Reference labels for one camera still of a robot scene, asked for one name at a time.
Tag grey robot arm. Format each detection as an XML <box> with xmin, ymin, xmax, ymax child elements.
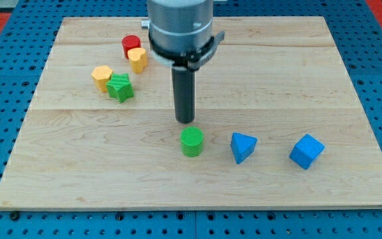
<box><xmin>147</xmin><ymin>0</ymin><xmax>225</xmax><ymax>71</ymax></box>

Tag green star block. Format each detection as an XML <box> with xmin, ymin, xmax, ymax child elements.
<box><xmin>106</xmin><ymin>74</ymin><xmax>134</xmax><ymax>103</ymax></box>

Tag yellow hexagon block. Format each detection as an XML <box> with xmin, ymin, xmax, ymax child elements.
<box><xmin>91</xmin><ymin>65</ymin><xmax>113</xmax><ymax>92</ymax></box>

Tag green cylinder block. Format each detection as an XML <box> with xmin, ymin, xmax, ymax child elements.
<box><xmin>180</xmin><ymin>126</ymin><xmax>204</xmax><ymax>157</ymax></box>

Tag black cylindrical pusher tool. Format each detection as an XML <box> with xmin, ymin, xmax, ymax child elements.
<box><xmin>172</xmin><ymin>69</ymin><xmax>195</xmax><ymax>123</ymax></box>

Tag blue triangular prism block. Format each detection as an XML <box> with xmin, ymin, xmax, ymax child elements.
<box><xmin>230</xmin><ymin>132</ymin><xmax>257</xmax><ymax>165</ymax></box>

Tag yellow heart block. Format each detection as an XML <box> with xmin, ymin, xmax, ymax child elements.
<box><xmin>127</xmin><ymin>48</ymin><xmax>148</xmax><ymax>74</ymax></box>

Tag wooden board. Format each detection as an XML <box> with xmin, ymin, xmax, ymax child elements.
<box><xmin>0</xmin><ymin>17</ymin><xmax>382</xmax><ymax>211</ymax></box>

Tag red cylinder block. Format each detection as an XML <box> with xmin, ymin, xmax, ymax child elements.
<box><xmin>121</xmin><ymin>35</ymin><xmax>141</xmax><ymax>59</ymax></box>

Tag blue cube block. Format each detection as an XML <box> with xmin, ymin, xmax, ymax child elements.
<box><xmin>289</xmin><ymin>134</ymin><xmax>325</xmax><ymax>170</ymax></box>

